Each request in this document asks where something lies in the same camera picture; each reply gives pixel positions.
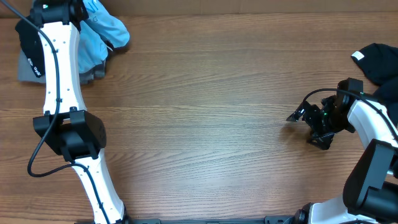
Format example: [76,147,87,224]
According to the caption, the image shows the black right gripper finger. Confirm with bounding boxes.
[307,133,335,150]
[286,107,305,122]

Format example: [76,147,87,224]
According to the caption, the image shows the light blue t-shirt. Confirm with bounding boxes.
[78,0,130,74]

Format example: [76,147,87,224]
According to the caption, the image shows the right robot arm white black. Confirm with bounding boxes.
[287,90,397,223]

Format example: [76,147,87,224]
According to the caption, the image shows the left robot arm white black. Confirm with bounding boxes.
[30,1,131,223]

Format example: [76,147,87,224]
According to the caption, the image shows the folded black garment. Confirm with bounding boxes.
[15,19,45,77]

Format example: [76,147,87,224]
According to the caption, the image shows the unfolded black garment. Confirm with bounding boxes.
[351,43,397,126]

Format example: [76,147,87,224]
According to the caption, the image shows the folded grey garment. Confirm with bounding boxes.
[17,50,106,85]

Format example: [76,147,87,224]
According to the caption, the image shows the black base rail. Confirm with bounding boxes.
[74,215,299,224]

